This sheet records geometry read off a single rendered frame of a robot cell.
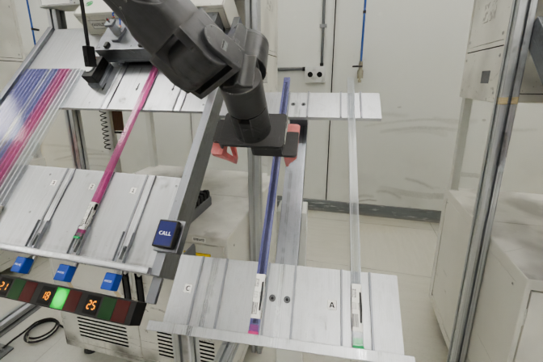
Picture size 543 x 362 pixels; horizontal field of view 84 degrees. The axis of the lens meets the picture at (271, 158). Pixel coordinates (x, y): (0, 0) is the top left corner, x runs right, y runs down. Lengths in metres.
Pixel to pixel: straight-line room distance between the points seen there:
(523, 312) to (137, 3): 1.00
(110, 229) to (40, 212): 0.20
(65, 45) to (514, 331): 1.52
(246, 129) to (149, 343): 1.02
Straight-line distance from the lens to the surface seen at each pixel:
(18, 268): 0.83
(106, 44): 0.99
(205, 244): 0.96
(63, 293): 0.77
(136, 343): 1.35
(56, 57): 1.22
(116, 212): 0.74
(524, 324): 1.03
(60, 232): 0.81
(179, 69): 0.38
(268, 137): 0.46
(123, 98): 0.92
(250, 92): 0.38
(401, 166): 2.50
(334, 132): 2.41
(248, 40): 0.45
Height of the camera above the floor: 1.07
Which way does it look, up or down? 15 degrees down
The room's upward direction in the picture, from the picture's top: straight up
